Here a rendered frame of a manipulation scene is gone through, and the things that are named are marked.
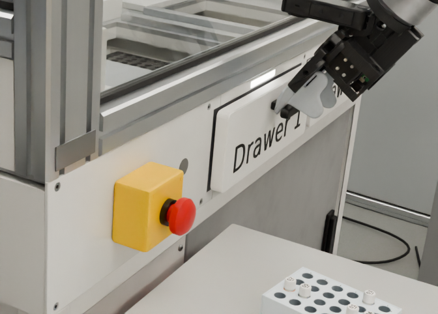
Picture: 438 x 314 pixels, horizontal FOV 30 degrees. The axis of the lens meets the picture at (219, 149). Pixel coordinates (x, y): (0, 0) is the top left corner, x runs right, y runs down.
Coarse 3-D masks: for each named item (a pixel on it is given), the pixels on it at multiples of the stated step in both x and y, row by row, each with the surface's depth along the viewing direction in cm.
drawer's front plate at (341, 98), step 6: (324, 72) 130; (336, 90) 138; (354, 90) 148; (336, 96) 139; (342, 96) 143; (336, 102) 140; (342, 102) 143; (324, 108) 135; (330, 108) 138; (324, 114) 135; (306, 120) 129; (312, 120) 130; (318, 120) 133
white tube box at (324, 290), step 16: (304, 272) 91; (272, 288) 87; (320, 288) 88; (336, 288) 89; (352, 288) 88; (272, 304) 85; (288, 304) 84; (304, 304) 84; (320, 304) 86; (336, 304) 85; (384, 304) 86
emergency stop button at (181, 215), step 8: (184, 200) 83; (176, 208) 82; (184, 208) 82; (192, 208) 83; (168, 216) 83; (176, 216) 82; (184, 216) 82; (192, 216) 84; (176, 224) 82; (184, 224) 83; (192, 224) 85; (176, 232) 83; (184, 232) 83
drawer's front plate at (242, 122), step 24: (288, 72) 119; (264, 96) 108; (216, 120) 100; (240, 120) 103; (264, 120) 110; (216, 144) 101; (240, 144) 105; (264, 144) 112; (288, 144) 122; (216, 168) 102; (240, 168) 107
